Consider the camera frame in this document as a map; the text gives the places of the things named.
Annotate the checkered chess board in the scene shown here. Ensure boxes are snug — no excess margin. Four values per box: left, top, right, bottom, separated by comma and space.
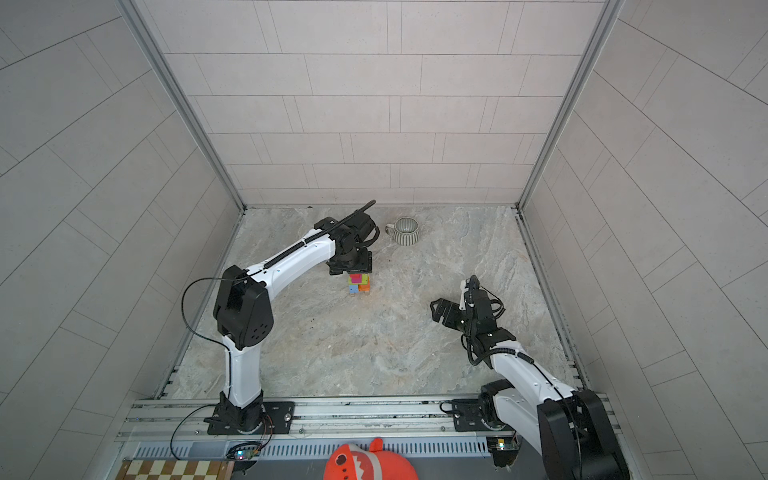
116, 460, 234, 480

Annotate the aluminium corner profile right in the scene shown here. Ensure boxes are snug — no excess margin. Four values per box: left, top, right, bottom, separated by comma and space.
517, 0, 623, 212

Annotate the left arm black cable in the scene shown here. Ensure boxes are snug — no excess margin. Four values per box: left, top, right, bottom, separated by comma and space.
169, 275, 247, 462

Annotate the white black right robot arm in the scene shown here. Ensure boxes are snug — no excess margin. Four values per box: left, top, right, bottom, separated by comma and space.
430, 276, 630, 479

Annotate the aluminium corner profile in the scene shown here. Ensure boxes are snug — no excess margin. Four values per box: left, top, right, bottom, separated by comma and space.
517, 0, 623, 212
116, 0, 247, 213

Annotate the aluminium mounting rail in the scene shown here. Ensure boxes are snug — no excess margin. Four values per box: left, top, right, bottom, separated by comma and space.
116, 394, 511, 442

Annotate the red plush toy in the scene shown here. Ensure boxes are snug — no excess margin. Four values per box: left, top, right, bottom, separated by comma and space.
323, 438, 418, 480

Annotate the aluminium corner profile left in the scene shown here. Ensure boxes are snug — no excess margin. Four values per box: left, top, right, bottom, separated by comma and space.
116, 0, 247, 213

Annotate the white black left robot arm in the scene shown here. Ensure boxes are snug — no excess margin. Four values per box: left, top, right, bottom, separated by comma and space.
205, 203, 380, 435

